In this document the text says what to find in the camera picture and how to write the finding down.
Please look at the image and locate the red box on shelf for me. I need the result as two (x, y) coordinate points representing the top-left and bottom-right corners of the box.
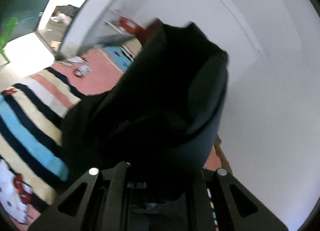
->
(119, 17), (142, 34)

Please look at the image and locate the green plastic chair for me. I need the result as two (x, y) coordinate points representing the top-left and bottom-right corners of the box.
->
(0, 17), (18, 64)

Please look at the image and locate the dark red headboard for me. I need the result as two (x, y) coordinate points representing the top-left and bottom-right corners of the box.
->
(135, 18), (163, 46)

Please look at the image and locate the large black garment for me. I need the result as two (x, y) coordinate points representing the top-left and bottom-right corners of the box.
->
(62, 23), (228, 203)

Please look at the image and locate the striped cartoon bed blanket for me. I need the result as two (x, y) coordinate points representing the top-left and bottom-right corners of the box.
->
(1, 39), (142, 230)

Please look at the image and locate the grey bedside shelf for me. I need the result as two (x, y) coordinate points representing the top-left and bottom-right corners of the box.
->
(76, 21), (135, 53)

